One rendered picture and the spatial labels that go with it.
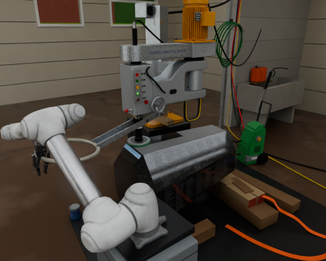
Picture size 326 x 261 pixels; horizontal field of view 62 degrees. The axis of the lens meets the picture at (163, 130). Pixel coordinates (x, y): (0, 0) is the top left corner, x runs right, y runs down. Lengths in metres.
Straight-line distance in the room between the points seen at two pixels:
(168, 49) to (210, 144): 0.98
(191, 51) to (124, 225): 1.76
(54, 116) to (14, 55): 6.60
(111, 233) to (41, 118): 0.63
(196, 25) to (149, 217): 1.81
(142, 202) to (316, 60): 6.12
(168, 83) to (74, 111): 1.20
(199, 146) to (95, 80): 6.42
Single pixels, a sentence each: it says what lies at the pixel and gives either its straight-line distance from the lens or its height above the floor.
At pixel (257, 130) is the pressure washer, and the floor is 0.52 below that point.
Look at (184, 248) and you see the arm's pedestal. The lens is 1.47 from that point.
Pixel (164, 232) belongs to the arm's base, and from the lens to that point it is 1.47.
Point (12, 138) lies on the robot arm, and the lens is 1.98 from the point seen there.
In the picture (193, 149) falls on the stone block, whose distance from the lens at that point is 2.56.
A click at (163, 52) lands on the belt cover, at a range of 2.39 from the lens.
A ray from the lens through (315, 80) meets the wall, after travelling 7.04.
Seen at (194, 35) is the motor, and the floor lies 1.75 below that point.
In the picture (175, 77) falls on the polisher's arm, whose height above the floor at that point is 1.40.
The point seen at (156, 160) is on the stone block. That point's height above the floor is 0.77.
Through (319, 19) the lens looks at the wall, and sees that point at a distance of 7.03.
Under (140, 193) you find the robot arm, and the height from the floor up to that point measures 1.10.
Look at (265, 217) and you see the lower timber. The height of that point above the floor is 0.14.
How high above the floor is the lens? 1.82
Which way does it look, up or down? 20 degrees down
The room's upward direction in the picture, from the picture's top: straight up
